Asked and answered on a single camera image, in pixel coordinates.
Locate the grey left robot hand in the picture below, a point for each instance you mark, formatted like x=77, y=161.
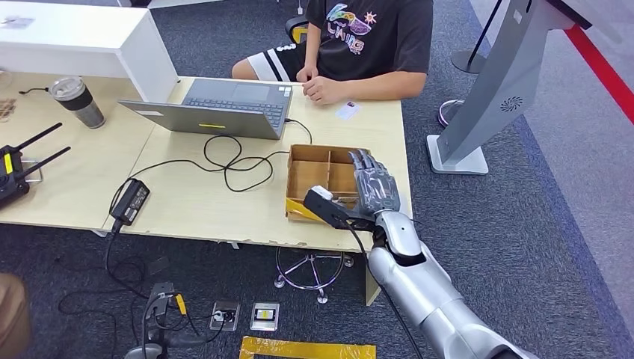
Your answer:
x=184, y=340

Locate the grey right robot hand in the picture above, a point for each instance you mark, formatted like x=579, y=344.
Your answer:
x=379, y=191

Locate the person's left hand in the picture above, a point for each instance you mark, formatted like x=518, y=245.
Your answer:
x=322, y=90

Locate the person's right hand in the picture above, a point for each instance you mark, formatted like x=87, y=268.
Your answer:
x=307, y=73

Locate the white ID card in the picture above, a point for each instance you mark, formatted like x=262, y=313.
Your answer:
x=347, y=110

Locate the person's right forearm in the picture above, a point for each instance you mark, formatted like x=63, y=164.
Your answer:
x=312, y=47

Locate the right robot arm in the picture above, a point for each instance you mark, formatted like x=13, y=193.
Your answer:
x=426, y=292

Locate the person's left forearm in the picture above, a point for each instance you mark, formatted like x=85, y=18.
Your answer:
x=386, y=85

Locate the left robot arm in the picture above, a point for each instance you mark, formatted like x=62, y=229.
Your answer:
x=143, y=353

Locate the person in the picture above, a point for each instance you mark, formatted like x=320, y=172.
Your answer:
x=376, y=44

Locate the small clear card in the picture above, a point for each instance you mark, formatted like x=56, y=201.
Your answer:
x=17, y=22

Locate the black office chair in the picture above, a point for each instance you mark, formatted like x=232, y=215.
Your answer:
x=296, y=27

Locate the steel floor socket with plugs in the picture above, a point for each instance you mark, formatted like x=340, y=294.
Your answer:
x=233, y=322

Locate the wooden compartment box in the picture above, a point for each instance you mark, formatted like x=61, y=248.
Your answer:
x=309, y=176

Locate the grey laptop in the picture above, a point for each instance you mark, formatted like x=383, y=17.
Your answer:
x=233, y=106

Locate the steel floor socket yellow label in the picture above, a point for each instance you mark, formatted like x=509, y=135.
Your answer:
x=265, y=324

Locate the round chrome floor base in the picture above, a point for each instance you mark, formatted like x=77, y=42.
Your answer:
x=446, y=111

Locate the chrome stool base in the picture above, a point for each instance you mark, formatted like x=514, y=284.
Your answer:
x=309, y=285

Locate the yellow floor tape square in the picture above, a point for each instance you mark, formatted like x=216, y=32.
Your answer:
x=307, y=349

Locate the black laptop power adapter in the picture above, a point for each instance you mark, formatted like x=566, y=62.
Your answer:
x=130, y=202

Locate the black stanchion pole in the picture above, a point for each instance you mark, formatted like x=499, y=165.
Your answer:
x=468, y=62

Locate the grey kiosk stand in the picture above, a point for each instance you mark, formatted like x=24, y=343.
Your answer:
x=495, y=79

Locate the brown rounded object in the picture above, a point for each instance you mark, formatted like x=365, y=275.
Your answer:
x=11, y=317

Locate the white counter block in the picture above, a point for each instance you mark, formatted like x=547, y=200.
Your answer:
x=99, y=44

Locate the steel travel cup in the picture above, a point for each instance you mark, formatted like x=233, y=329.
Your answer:
x=79, y=104

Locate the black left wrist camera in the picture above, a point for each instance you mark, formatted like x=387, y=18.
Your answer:
x=161, y=299

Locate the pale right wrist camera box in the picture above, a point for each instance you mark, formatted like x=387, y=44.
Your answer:
x=323, y=192

